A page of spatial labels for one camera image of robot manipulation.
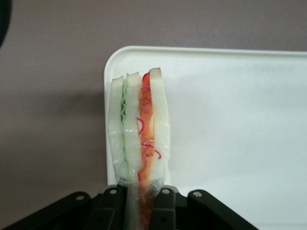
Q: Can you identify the beige plastic tray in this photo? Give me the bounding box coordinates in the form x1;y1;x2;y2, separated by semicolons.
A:
103;46;307;230

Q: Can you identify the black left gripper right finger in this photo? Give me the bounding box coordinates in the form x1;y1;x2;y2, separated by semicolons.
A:
149;187;260;230

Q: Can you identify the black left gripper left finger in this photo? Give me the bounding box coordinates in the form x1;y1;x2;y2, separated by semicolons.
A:
9;186;128;230

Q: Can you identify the triangle sandwich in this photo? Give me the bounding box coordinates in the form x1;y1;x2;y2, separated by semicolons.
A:
106;67;172;230

